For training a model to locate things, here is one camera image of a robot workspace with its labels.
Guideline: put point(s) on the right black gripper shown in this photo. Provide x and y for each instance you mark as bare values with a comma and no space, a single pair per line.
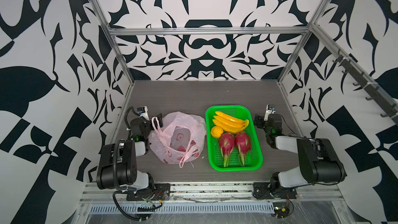
260,118

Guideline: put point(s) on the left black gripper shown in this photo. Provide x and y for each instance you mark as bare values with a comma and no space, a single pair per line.
159,122

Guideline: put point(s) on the red dragon fruit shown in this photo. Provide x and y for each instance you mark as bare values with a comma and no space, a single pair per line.
226,144
243,145

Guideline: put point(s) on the pink knotted plastic bag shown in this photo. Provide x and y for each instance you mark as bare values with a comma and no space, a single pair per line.
177,138

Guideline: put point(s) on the yellow banana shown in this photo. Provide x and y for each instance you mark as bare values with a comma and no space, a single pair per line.
228,123

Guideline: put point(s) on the green plastic basket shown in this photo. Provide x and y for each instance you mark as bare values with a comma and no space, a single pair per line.
254,159

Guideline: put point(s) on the yellow orange fruit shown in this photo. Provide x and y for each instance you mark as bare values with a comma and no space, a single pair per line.
216,132

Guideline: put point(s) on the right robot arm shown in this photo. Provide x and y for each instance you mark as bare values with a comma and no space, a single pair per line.
318,163

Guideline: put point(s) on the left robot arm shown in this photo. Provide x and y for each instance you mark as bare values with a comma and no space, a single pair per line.
117,167

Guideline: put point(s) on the small electronics board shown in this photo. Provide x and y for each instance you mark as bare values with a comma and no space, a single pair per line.
283,210

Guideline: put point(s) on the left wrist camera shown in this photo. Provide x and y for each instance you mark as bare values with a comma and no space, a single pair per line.
143,113

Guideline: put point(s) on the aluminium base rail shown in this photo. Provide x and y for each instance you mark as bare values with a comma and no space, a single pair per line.
202,191

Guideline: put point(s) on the white slotted cable duct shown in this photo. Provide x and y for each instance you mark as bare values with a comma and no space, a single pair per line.
202,208

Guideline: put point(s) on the aluminium frame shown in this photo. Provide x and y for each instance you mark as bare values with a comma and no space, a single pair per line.
293,41

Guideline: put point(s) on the black wall hook rail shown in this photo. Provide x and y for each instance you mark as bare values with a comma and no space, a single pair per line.
364,81

